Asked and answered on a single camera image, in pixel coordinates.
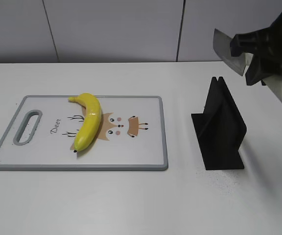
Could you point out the white deer cutting board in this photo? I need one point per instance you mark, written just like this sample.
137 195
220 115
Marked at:
41 133

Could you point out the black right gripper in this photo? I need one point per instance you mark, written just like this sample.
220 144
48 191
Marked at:
267 59

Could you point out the yellow plastic banana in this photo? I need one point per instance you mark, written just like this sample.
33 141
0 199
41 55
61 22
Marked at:
91 123

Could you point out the black knife stand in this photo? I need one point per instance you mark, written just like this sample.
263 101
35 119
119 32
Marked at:
220 129

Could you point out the white-handled kitchen knife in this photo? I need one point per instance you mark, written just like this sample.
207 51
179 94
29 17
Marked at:
221 46

